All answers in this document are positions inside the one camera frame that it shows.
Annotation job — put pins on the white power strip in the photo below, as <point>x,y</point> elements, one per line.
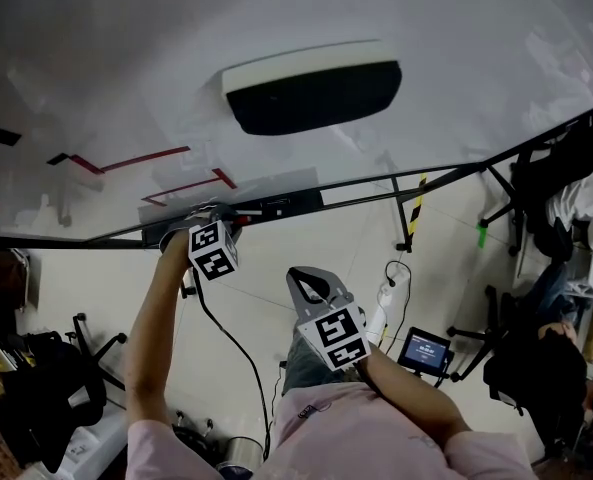
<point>387,308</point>

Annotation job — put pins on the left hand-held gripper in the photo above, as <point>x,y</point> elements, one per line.
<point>211,250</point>

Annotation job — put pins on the black whiteboard stand leg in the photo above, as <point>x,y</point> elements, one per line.
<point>402,213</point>

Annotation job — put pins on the white cloth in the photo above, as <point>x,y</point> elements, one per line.
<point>586,203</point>

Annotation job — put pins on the person's jeans leg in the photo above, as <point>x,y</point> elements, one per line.
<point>308,363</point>

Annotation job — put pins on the black office chair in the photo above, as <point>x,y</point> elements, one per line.
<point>541,203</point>
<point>506,338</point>
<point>51,388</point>

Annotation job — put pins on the person's pink shirt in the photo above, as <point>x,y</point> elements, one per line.
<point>356,438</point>

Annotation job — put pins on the white and black whiteboard eraser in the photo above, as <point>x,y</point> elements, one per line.
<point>311,93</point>

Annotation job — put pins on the small black monitor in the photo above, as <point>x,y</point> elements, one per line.
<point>423,350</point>

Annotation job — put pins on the black whiteboard marker tray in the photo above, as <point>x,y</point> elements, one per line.
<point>296,202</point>

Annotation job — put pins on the white plastic box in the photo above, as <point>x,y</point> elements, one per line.
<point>91,443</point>

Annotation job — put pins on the large white whiteboard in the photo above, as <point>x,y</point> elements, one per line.
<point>296,13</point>

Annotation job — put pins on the green floor tape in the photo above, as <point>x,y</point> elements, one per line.
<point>482,235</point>

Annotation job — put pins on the yellow black striped tape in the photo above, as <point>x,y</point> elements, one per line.
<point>417,203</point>

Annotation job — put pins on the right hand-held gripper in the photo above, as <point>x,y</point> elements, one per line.
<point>333,335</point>

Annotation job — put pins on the metal cylinder can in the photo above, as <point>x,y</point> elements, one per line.
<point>245,452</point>

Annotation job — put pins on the person's right forearm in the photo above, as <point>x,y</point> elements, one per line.
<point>411,398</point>

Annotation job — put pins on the red whiteboard marker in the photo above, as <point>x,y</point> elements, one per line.
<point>249,217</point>

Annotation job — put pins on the person's left forearm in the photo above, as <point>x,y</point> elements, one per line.
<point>148,328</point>

